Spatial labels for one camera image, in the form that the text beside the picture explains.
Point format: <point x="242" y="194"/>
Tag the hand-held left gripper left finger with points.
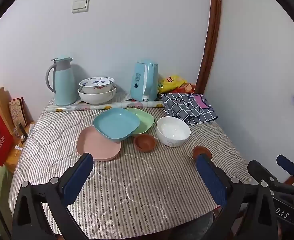
<point x="78" y="177"/>

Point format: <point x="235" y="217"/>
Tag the striped quilted table cover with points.
<point x="137" y="180"/>

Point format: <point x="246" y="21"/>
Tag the brown wooden door frame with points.
<point x="212" y="42"/>

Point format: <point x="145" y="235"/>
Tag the pink square plate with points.
<point x="92" y="145"/>

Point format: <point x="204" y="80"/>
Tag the yellow snack bag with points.
<point x="170" y="83"/>

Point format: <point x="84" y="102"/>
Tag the small brown bowl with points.
<point x="144" y="143"/>
<point x="202" y="151"/>

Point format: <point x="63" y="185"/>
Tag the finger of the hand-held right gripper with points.
<point x="255" y="168"/>
<point x="285" y="162"/>

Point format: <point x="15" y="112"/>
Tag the green square plate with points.
<point x="144" y="122"/>

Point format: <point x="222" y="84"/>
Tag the white wall light switch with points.
<point x="80" y="5"/>

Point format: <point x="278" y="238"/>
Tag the large white floral bowl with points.
<point x="97" y="98"/>

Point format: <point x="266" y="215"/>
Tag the blue and red patterned bowl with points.
<point x="97" y="83"/>

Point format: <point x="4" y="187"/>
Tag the light blue electric kettle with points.
<point x="143" y="82"/>

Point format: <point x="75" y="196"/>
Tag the patterned brown book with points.
<point x="17" y="112"/>

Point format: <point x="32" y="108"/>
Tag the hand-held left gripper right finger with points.
<point x="209" y="177"/>

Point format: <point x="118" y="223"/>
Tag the light blue thermos jug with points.
<point x="64" y="85"/>

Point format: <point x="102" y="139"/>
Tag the blue square plate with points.
<point x="115" y="123"/>

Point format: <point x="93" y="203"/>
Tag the fruit print table mat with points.
<point x="69" y="108"/>

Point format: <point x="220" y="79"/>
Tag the plain white bowl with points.
<point x="173" y="130"/>

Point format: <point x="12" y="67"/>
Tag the grey checked cloth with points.
<point x="184" y="107"/>

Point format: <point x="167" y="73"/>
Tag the orange snack bag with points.
<point x="187" y="88"/>

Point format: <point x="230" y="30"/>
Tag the wooden side table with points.
<point x="12" y="160"/>

